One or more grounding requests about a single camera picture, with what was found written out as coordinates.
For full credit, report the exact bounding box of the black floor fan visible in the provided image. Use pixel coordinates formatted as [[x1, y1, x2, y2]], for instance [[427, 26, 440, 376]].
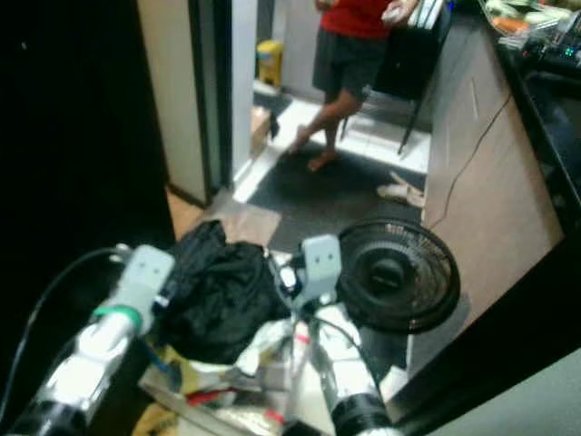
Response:
[[313, 216, 461, 373]]

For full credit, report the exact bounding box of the thin black power cable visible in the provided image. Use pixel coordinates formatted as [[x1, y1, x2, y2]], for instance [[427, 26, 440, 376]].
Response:
[[429, 89, 515, 230]]

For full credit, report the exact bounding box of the pile of coloured clothes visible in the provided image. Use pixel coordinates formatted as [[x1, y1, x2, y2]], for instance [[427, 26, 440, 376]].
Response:
[[143, 316, 299, 408]]

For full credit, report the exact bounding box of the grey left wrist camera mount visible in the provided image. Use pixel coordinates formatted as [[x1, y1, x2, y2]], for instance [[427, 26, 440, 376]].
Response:
[[113, 243, 177, 315]]

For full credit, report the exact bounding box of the black folding chair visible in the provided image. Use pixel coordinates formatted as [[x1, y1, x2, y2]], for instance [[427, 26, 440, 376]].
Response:
[[340, 0, 454, 156]]

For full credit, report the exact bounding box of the beige door frame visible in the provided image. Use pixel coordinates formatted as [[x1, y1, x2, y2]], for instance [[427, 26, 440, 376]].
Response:
[[136, 0, 259, 208]]

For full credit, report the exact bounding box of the brown cardboard box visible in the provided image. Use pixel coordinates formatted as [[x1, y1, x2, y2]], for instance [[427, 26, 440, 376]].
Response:
[[250, 105, 274, 157]]

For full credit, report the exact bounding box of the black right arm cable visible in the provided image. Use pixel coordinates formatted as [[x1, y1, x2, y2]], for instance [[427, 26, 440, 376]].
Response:
[[289, 272, 373, 364]]

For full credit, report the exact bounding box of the black garment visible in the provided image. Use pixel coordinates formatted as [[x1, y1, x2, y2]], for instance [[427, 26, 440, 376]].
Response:
[[153, 220, 293, 366]]

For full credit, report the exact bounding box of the wire dish rack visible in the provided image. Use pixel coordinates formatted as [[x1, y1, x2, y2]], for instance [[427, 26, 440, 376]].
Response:
[[479, 0, 581, 54]]

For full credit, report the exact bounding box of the person in red shirt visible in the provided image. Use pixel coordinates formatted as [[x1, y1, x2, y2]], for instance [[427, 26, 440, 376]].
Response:
[[286, 0, 420, 173]]

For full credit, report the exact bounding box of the dark grey floor mat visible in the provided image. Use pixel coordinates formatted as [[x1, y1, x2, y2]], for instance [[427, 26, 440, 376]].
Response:
[[243, 144, 429, 257]]

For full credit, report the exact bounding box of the silver foil bag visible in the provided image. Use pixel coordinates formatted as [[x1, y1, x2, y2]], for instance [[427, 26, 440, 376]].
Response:
[[133, 362, 284, 436]]

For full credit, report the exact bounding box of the striped cloth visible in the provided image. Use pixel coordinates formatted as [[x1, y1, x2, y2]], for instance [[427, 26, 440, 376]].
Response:
[[412, 0, 448, 30]]

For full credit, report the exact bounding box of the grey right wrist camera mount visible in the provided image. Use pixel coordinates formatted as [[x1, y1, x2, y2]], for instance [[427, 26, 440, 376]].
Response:
[[294, 234, 344, 306]]

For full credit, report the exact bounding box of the yellow container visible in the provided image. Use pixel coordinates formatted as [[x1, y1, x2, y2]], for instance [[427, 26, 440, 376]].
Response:
[[256, 39, 285, 90]]

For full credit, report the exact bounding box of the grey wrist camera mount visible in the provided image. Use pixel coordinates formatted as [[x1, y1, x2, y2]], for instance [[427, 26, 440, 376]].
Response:
[[294, 234, 344, 306], [113, 243, 177, 315]]

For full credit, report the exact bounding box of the beige kitchen cabinet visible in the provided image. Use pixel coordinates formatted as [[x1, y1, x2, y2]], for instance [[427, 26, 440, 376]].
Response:
[[421, 7, 581, 330]]

